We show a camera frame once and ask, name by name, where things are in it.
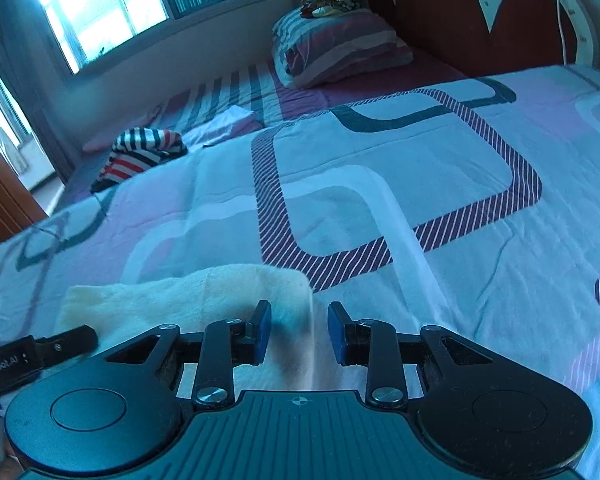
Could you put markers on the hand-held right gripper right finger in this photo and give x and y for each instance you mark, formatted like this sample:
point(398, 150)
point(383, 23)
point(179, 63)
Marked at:
point(336, 332)

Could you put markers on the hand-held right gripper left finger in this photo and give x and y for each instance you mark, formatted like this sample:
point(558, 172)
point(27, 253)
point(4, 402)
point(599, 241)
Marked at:
point(262, 330)

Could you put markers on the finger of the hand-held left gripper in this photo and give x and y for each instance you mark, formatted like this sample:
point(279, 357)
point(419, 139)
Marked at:
point(70, 342)

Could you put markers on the cream knit sweater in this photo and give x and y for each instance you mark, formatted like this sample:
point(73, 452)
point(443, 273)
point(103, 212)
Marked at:
point(180, 290)

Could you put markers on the brown wooden door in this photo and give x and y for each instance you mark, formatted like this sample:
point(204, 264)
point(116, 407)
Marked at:
point(5, 200)

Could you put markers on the patterned pink white blanket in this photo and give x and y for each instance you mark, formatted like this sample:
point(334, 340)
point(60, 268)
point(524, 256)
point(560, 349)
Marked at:
point(330, 170)

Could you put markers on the black white red striped garment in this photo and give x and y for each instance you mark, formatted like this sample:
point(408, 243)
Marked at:
point(140, 152)

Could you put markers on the white folded cloth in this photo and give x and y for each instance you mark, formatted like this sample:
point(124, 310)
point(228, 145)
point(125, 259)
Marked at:
point(220, 122)

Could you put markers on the narrow window beside door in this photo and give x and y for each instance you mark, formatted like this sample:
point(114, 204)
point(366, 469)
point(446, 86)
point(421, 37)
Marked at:
point(0, 110)

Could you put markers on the striped bed sheet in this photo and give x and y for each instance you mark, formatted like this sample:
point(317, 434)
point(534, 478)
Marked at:
point(230, 87)

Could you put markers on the dark curtain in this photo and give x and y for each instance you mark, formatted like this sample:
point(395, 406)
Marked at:
point(25, 60)

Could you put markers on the striped folded quilt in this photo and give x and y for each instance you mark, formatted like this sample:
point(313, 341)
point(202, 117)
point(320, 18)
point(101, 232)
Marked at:
point(340, 45)

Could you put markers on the colourful patterned cloth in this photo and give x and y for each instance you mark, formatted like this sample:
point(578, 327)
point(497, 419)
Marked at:
point(330, 2)

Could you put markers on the brown white headboard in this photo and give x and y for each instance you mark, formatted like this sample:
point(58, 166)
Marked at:
point(430, 15)

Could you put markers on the large bright window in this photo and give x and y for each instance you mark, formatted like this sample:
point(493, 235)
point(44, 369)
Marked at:
point(95, 5)

